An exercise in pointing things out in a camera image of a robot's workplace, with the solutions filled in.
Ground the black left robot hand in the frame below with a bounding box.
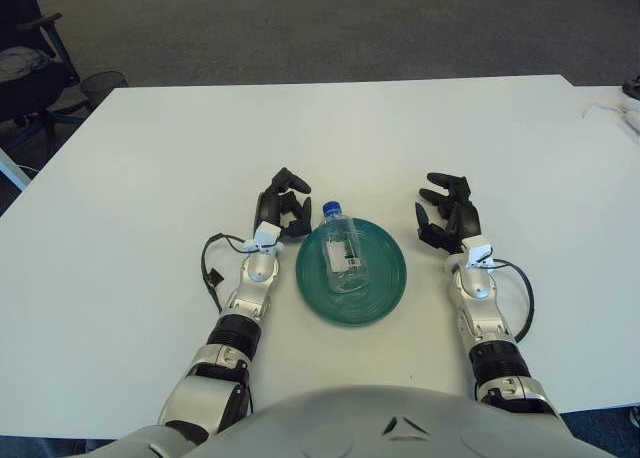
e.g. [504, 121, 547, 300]
[253, 167, 314, 242]

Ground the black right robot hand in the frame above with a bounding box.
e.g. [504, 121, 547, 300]
[414, 171, 482, 254]

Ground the clear bottle with blue cap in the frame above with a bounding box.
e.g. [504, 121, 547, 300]
[319, 201, 372, 295]

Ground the green round plate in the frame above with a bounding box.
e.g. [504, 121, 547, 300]
[295, 216, 410, 328]

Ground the white and grey VR controller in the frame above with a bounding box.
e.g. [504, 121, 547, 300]
[619, 93, 640, 134]

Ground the grey robot torso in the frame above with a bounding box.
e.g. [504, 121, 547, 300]
[102, 385, 616, 458]

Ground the white table leg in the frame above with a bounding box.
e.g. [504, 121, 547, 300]
[0, 147, 32, 192]

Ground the black office chair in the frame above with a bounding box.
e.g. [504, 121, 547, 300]
[0, 0, 84, 149]

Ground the grey cloth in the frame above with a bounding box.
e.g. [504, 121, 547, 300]
[0, 47, 46, 83]

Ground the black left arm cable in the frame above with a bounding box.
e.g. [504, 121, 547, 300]
[199, 233, 256, 319]

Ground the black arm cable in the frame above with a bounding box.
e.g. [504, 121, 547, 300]
[492, 258, 535, 343]
[199, 233, 256, 319]

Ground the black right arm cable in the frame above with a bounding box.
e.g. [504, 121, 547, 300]
[492, 258, 535, 343]

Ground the thin white cable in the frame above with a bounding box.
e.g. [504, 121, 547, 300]
[582, 102, 631, 122]

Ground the black wire mesh wastebasket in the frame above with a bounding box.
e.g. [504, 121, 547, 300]
[79, 70, 129, 112]

